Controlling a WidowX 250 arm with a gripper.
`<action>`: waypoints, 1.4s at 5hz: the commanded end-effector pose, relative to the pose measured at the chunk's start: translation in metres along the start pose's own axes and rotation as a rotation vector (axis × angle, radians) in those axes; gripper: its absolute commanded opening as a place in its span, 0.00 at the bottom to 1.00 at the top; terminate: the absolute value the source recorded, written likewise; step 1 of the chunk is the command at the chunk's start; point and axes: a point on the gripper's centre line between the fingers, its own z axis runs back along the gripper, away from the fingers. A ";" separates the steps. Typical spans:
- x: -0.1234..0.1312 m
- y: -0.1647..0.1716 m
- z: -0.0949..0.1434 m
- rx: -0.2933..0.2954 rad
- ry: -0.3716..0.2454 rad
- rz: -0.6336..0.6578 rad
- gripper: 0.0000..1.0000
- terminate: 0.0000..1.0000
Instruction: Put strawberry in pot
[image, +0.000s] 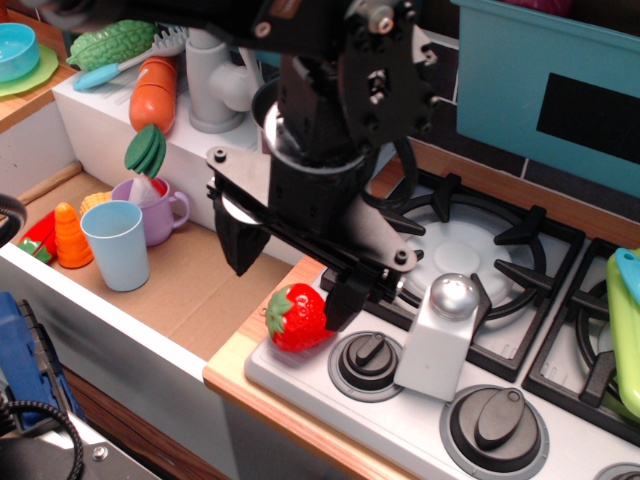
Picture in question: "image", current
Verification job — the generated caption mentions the large orange toy carrot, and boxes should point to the large orange toy carrot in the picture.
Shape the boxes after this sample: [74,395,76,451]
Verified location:
[125,56,178,178]

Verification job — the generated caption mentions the right black stove knob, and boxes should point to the right black stove knob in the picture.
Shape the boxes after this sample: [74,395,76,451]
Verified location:
[440,385,550,479]

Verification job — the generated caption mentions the black right burner grate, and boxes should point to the black right burner grate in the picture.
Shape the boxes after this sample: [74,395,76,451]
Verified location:
[523,239,639,445]

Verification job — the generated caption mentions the black burner grate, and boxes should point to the black burner grate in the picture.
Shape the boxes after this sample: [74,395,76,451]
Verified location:
[346,171,585,386]
[523,239,639,445]

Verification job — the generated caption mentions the purple toy mug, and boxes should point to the purple toy mug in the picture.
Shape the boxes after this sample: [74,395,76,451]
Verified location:
[111,176,190,246]

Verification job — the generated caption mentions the red toy pepper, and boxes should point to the red toy pepper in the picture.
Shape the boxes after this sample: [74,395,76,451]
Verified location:
[18,211,57,264]

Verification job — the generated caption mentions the black left burner grate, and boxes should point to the black left burner grate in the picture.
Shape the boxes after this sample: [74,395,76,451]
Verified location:
[346,171,585,386]

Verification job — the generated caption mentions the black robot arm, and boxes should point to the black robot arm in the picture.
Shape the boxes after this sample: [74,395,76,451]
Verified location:
[36,1,437,331]

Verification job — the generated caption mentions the silver metal pot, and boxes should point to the silver metal pot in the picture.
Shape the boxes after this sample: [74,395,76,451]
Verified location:
[251,78,284,157]

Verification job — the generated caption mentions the blue clamp device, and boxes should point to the blue clamp device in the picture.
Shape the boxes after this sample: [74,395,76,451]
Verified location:
[1,292,86,420]

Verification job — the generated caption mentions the left black stove knob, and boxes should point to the left black stove knob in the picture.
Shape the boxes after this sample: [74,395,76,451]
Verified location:
[328,331,403,403]

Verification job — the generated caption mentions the black stove knob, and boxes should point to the black stove knob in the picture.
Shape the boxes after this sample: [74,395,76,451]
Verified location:
[328,331,403,403]
[440,385,550,479]

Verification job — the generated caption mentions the light blue plastic cup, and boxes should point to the light blue plastic cup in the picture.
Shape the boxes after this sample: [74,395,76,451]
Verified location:
[81,200,150,292]

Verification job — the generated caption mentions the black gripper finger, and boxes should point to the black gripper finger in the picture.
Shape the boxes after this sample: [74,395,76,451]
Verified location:
[325,276,370,331]
[214,199,271,276]

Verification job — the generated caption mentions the blue toy bowl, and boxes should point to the blue toy bowl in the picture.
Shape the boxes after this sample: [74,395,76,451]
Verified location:
[1,22,40,83]

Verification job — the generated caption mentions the green toy plate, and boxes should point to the green toy plate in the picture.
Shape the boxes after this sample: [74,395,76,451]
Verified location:
[1,44,59,97]

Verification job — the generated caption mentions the grey toy faucet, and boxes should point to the grey toy faucet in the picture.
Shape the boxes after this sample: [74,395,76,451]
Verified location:
[186,28,264,134]

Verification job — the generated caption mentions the white salt shaker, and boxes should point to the white salt shaker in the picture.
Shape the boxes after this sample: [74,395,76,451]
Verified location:
[394,273,480,401]

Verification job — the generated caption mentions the yellow toy corn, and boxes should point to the yellow toy corn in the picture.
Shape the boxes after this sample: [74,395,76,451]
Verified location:
[80,192,111,216]

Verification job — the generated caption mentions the black cable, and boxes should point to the black cable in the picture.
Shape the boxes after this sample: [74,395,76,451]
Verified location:
[0,193,85,480]

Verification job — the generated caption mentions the white toy stove top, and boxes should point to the white toy stove top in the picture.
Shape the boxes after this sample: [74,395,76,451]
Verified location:
[245,287,639,479]

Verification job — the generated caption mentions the lime green container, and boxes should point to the lime green container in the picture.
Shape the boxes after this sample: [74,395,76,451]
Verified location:
[606,247,639,417]

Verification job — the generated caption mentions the green toy bitter gourd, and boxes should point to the green toy bitter gourd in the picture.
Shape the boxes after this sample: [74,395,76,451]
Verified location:
[67,19,160,72]

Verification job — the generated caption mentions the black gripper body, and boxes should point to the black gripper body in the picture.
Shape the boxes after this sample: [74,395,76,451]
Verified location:
[206,146,423,301]

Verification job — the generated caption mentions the blue handled pasta spoon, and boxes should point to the blue handled pasta spoon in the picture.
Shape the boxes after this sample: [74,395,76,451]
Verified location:
[67,20,189,91]

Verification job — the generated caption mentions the small orange toy carrot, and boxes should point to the small orange toy carrot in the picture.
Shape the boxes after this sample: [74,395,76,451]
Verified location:
[54,202,94,269]

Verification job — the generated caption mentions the red toy strawberry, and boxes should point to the red toy strawberry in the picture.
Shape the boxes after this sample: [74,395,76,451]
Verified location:
[265,283,335,352]

